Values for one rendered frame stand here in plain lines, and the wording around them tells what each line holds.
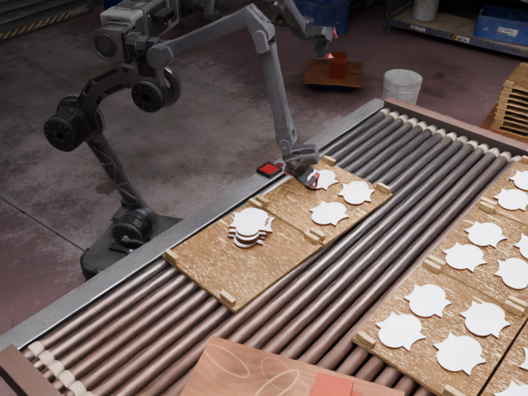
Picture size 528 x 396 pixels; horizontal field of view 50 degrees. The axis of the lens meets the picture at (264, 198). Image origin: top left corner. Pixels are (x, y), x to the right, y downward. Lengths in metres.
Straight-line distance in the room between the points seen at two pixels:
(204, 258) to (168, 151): 2.40
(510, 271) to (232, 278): 0.89
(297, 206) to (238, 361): 0.80
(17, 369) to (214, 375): 0.54
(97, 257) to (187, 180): 1.11
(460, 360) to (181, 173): 2.70
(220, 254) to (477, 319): 0.82
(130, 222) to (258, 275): 1.22
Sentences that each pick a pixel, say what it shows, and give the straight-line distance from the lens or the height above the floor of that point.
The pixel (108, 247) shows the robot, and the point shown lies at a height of 0.24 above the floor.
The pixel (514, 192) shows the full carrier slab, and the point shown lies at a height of 0.95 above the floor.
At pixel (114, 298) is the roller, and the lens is 1.82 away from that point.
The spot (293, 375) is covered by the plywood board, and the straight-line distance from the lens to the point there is 1.44.
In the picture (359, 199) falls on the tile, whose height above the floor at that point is 0.95.
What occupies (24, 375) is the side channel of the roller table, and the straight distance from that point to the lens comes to 1.66.
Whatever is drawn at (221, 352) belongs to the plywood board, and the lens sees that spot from 1.48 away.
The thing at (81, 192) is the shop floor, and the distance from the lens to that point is 3.91.
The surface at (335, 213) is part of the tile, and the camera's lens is 2.05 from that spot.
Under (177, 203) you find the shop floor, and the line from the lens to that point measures 3.67.
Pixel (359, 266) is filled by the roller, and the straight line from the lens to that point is 1.89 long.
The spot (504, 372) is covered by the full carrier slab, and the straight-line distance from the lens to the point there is 1.70.
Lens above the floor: 2.21
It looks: 37 degrees down
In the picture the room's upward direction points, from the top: 1 degrees clockwise
